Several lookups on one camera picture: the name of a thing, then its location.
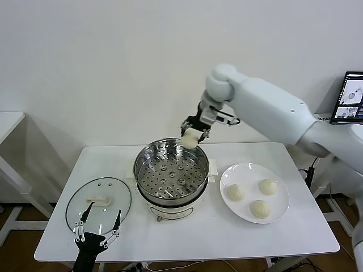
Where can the white power strip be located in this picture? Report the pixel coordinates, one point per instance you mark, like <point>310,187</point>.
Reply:
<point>139,266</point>

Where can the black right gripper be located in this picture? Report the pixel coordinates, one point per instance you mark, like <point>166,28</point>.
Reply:
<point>195,122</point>

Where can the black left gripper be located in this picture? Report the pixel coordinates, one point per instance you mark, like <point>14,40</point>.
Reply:
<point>88,245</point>

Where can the white round plate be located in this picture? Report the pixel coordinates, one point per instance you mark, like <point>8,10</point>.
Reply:
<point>278,207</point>

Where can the black power adapter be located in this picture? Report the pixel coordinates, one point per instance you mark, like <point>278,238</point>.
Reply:
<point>310,175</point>

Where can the white table leg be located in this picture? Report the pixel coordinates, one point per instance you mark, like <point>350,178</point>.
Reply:
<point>101,267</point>
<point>269,265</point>

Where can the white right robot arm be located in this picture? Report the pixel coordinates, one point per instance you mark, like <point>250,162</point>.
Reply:
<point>269,105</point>

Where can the white steamed baozi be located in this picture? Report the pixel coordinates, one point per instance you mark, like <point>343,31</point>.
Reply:
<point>269,187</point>
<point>189,140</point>
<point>235,192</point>
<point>259,209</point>

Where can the white empty side table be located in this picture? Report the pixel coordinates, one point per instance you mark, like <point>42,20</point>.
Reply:
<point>11,122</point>

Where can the dark grey laptop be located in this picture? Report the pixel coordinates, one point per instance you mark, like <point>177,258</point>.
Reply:
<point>351,96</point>

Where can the stainless steel steamer basket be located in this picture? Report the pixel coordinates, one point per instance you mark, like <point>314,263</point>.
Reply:
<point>147,158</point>

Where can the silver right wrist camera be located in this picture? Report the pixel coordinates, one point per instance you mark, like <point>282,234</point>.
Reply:
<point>209,114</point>

